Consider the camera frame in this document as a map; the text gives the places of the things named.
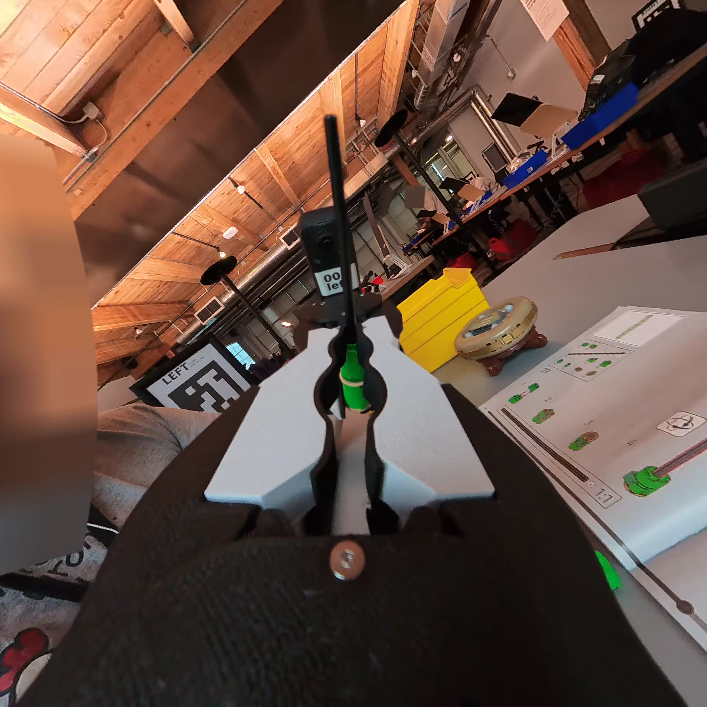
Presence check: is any black disc pole lamp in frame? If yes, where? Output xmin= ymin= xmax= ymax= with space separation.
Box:
xmin=200 ymin=257 xmax=296 ymax=360

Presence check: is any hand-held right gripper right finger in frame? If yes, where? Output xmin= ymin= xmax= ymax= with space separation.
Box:
xmin=359 ymin=317 xmax=496 ymax=535

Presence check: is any grey desk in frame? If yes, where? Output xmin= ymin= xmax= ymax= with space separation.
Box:
xmin=431 ymin=235 xmax=707 ymax=707

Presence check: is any tan brick pot model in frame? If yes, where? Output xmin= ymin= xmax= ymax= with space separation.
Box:
xmin=454 ymin=296 xmax=548 ymax=377

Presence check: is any yellow plastic bin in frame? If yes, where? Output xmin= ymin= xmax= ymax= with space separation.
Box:
xmin=397 ymin=268 xmax=491 ymax=373

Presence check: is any black white marker signboard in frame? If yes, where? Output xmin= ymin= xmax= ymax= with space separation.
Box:
xmin=130 ymin=334 xmax=260 ymax=414

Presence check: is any building instruction booklet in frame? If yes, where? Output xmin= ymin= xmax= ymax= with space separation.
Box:
xmin=478 ymin=305 xmax=707 ymax=653

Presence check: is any black rod with green bricks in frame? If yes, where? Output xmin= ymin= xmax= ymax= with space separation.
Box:
xmin=325 ymin=114 xmax=372 ymax=421

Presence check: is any green round brick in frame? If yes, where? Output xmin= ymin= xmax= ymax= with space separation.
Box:
xmin=594 ymin=551 xmax=623 ymax=592

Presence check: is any person's grey printed shirt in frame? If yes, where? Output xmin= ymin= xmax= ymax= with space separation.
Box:
xmin=0 ymin=403 xmax=222 ymax=707

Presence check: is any red bag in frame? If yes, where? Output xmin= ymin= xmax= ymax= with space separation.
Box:
xmin=583 ymin=148 xmax=664 ymax=210

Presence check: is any white wall poster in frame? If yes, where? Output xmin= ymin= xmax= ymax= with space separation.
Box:
xmin=519 ymin=0 xmax=570 ymax=41

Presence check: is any dark grey box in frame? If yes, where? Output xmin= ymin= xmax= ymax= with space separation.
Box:
xmin=638 ymin=160 xmax=707 ymax=233

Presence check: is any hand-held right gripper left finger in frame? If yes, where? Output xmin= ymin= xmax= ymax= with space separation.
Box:
xmin=203 ymin=328 xmax=339 ymax=535

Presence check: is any blue plastic bin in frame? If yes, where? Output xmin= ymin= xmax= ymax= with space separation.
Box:
xmin=502 ymin=150 xmax=549 ymax=187
xmin=562 ymin=83 xmax=641 ymax=151

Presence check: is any grey table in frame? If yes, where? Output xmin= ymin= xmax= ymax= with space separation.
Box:
xmin=552 ymin=193 xmax=672 ymax=260

